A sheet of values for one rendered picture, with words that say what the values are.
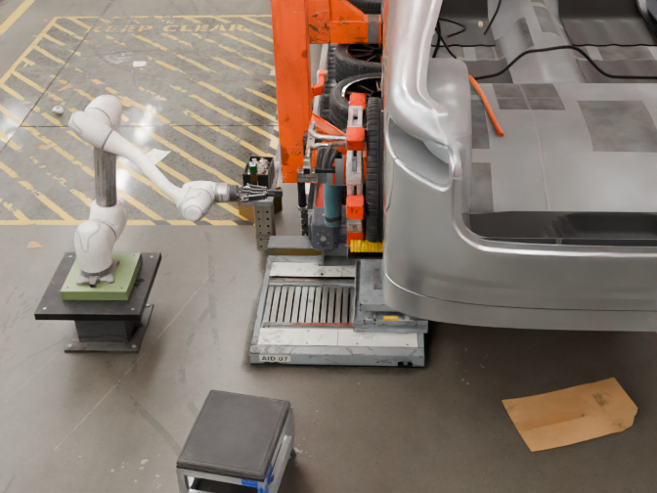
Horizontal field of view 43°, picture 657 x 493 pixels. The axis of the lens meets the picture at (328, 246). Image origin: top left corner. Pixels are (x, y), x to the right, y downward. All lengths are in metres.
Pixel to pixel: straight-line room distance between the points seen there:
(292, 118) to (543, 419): 1.86
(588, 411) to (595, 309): 1.00
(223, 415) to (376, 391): 0.85
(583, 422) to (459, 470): 0.62
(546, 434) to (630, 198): 1.07
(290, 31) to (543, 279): 1.83
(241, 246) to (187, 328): 0.75
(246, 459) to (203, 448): 0.18
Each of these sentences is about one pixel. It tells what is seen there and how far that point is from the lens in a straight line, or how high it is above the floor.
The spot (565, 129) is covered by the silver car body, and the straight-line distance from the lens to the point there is 3.92.
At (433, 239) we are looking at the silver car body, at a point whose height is 1.19.
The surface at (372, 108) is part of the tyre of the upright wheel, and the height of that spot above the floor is 1.18.
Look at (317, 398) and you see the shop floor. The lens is 3.93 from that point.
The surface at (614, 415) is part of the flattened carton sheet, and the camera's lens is 4.01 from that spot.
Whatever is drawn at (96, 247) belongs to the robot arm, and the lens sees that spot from 4.09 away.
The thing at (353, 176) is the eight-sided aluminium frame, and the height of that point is 0.97.
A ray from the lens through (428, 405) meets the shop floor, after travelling 3.91.
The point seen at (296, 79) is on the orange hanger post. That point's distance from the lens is 4.17.
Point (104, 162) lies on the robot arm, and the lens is 4.06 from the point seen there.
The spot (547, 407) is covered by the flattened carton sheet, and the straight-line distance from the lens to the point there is 3.97.
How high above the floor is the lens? 2.79
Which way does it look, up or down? 35 degrees down
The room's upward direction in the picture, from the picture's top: 2 degrees counter-clockwise
